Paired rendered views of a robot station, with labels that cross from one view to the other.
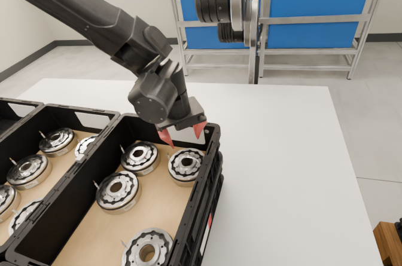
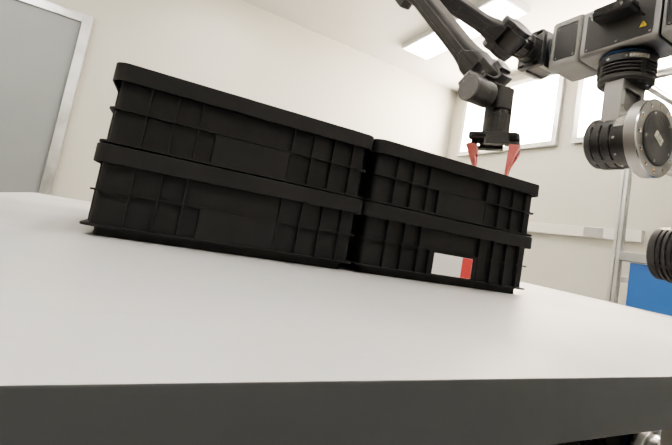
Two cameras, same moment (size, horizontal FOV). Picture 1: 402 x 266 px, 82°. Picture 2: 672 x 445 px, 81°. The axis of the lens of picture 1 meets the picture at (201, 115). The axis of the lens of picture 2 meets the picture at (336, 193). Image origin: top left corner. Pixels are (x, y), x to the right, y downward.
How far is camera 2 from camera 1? 0.78 m
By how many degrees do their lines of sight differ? 61
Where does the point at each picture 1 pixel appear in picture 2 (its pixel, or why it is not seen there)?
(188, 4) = (642, 286)
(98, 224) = not seen: hidden behind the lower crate
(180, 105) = (497, 118)
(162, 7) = not seen: hidden behind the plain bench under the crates
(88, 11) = (465, 41)
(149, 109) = (468, 85)
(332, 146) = not seen: outside the picture
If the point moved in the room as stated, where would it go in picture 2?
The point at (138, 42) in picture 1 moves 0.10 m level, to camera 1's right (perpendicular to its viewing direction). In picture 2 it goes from (486, 61) to (533, 52)
